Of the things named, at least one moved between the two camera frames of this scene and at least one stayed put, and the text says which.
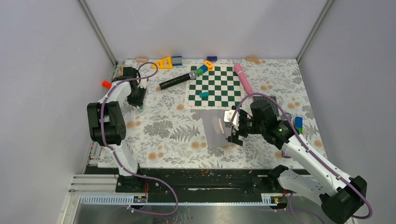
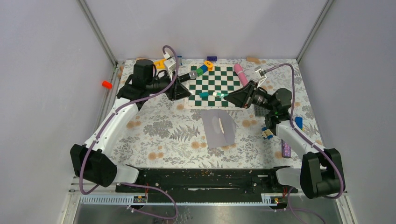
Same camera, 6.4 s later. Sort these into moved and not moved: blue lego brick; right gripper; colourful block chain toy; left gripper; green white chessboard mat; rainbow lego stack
Moved: left gripper; right gripper
Not moved: colourful block chain toy; blue lego brick; green white chessboard mat; rainbow lego stack
